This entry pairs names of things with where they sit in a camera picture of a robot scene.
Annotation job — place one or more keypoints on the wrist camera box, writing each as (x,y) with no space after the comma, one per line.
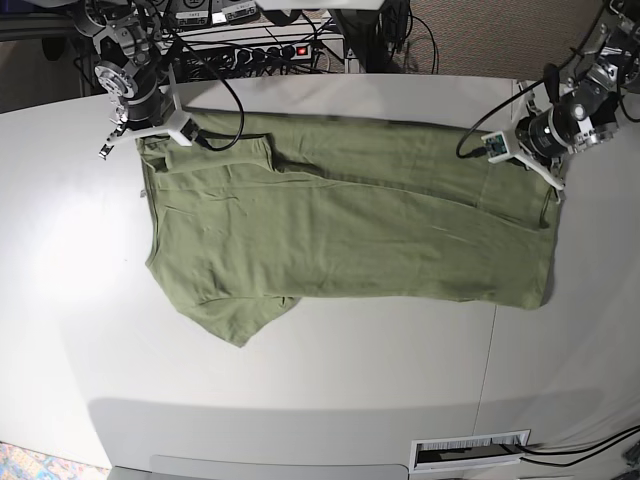
(496,147)
(187,135)

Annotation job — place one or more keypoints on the table cable grommet slot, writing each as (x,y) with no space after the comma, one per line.
(467,453)

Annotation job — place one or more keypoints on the grey table leg column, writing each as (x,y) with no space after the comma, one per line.
(353,26)

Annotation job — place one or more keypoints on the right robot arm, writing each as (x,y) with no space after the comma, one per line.
(137,76)

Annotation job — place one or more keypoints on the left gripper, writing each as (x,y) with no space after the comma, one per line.
(540,148)

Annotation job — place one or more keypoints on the black power strip red switch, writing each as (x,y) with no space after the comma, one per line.
(286,54)

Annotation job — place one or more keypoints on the green T-shirt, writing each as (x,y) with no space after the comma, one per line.
(316,207)

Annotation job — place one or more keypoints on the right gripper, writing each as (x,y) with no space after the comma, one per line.
(142,109)

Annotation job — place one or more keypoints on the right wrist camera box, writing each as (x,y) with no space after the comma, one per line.
(187,135)

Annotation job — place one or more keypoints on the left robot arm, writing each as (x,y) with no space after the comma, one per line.
(582,109)

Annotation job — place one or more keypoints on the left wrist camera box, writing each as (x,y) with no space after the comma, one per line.
(496,147)

